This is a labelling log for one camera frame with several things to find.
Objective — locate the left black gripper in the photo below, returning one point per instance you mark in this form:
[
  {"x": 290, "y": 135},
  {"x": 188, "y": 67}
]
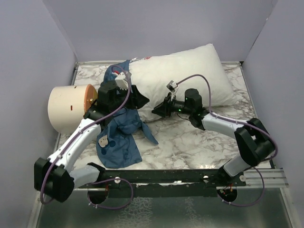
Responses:
[{"x": 139, "y": 99}]

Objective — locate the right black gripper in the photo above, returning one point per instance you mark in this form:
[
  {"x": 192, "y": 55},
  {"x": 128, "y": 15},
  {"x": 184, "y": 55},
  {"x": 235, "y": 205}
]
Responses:
[{"x": 165, "y": 109}]

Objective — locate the white pillow with red logo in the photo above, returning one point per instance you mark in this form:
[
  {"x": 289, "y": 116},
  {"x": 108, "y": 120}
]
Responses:
[{"x": 198, "y": 68}]

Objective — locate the blue lettered pillowcase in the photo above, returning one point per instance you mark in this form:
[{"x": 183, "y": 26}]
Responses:
[{"x": 115, "y": 145}]

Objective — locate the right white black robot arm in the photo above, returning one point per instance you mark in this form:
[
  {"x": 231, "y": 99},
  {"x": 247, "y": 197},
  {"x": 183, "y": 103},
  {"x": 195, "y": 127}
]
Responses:
[{"x": 253, "y": 141}]

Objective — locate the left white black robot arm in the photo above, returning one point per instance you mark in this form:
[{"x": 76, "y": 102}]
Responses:
[{"x": 55, "y": 176}]

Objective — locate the cream cylinder with orange lid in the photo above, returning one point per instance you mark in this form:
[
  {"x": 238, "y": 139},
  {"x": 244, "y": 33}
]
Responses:
[{"x": 67, "y": 106}]

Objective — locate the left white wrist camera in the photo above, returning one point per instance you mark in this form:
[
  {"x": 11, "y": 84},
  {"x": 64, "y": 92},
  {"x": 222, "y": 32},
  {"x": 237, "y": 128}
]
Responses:
[{"x": 121, "y": 80}]

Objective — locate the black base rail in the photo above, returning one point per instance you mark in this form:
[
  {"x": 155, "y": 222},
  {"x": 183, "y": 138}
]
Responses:
[{"x": 164, "y": 183}]

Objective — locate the aluminium frame rail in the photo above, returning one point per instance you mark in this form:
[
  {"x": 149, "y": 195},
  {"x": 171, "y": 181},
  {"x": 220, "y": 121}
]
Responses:
[{"x": 273, "y": 178}]

